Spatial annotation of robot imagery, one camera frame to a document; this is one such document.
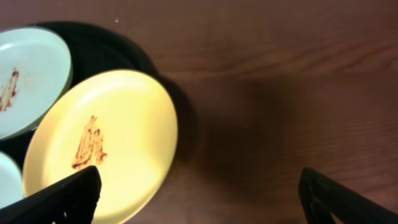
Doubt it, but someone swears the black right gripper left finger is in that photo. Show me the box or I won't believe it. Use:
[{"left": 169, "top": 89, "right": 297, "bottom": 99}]
[{"left": 1, "top": 166, "right": 101, "bottom": 224}]

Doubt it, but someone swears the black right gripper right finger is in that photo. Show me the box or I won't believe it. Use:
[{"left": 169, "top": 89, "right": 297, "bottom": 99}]
[{"left": 298, "top": 167, "right": 397, "bottom": 224}]

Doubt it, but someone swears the yellow plate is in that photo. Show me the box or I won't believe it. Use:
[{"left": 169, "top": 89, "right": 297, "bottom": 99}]
[{"left": 22, "top": 70, "right": 178, "bottom": 223}]

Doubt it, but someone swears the mint green plate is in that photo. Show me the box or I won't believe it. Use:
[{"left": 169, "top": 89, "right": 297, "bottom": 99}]
[
  {"left": 1, "top": 27, "right": 73, "bottom": 140},
  {"left": 0, "top": 151, "right": 24, "bottom": 208}
]

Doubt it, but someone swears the round black tray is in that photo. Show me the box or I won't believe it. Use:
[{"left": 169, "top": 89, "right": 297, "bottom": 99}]
[{"left": 0, "top": 21, "right": 162, "bottom": 170}]

